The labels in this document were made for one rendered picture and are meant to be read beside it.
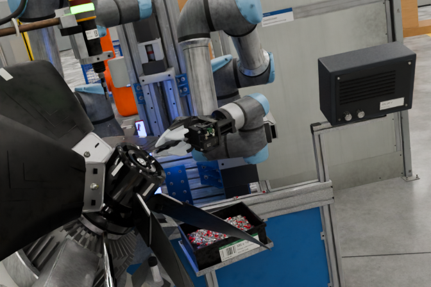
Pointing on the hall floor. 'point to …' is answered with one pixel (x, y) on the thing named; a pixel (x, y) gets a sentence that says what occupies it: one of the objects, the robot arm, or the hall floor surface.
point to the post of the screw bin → (211, 279)
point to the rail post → (328, 212)
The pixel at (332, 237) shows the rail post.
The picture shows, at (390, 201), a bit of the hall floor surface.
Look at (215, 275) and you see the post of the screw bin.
